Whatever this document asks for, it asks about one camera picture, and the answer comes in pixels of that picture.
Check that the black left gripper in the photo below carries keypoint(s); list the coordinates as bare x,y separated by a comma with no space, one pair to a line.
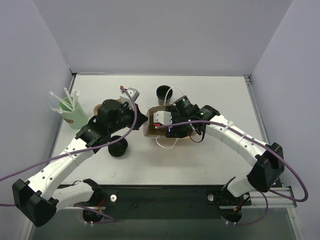
136,117

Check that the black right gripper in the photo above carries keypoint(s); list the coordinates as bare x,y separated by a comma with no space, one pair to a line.
172,129

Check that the brown paper takeout bag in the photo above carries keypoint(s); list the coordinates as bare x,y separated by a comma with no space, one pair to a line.
150,131

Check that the white straw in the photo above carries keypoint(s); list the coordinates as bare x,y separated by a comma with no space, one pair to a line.
69,97
75,98
57,110
61,101

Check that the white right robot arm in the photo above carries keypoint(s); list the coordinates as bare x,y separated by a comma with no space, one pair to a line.
262,157

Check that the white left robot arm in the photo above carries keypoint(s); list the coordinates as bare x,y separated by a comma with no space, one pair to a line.
40,197

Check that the stack of dark paper cups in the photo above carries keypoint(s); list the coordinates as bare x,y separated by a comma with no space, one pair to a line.
164,94

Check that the stack of black cup lids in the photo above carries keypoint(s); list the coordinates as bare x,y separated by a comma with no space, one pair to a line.
118,148

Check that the brown pulp cup carrier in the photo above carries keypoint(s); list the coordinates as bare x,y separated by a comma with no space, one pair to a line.
95,109

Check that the green straw holder cup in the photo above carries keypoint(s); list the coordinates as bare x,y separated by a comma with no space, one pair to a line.
76,119

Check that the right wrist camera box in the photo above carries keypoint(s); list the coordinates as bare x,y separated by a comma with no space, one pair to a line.
162,118

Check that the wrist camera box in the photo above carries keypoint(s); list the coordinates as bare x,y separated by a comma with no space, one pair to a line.
134,94
162,118

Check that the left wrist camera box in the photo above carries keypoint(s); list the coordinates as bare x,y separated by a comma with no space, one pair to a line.
134,94

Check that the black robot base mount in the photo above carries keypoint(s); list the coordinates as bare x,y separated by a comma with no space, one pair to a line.
168,202

